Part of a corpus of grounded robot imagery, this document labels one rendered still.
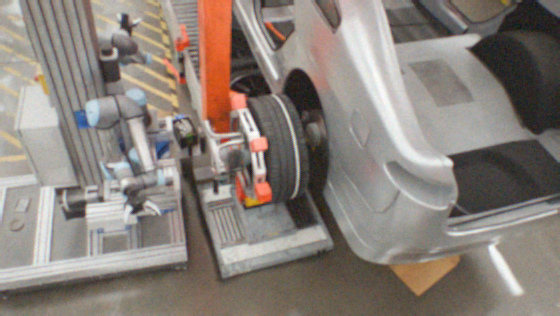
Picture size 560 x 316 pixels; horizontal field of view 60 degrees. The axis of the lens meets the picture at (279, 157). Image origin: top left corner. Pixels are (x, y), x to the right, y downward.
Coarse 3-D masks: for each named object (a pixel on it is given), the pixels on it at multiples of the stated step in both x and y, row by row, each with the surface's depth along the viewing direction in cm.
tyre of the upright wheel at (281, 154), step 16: (272, 96) 290; (256, 112) 275; (272, 112) 274; (288, 112) 276; (272, 128) 269; (288, 128) 271; (272, 144) 266; (288, 144) 269; (304, 144) 272; (272, 160) 267; (288, 160) 270; (304, 160) 273; (272, 176) 271; (288, 176) 274; (304, 176) 278; (272, 192) 278; (288, 192) 283
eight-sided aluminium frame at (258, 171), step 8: (232, 112) 297; (240, 112) 280; (248, 112) 281; (232, 120) 304; (240, 120) 280; (248, 120) 280; (232, 128) 309; (248, 128) 272; (248, 136) 269; (256, 136) 269; (256, 168) 270; (264, 168) 271; (240, 176) 313; (248, 176) 313; (256, 176) 271; (264, 176) 273; (248, 184) 311; (248, 192) 296
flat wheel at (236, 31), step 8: (232, 24) 451; (232, 32) 450; (240, 32) 447; (232, 40) 437; (240, 40) 456; (232, 48) 463; (240, 48) 433; (248, 48) 459; (240, 56) 422; (200, 64) 429; (232, 64) 410; (240, 64) 411; (248, 64) 413; (256, 64) 417; (232, 72) 414
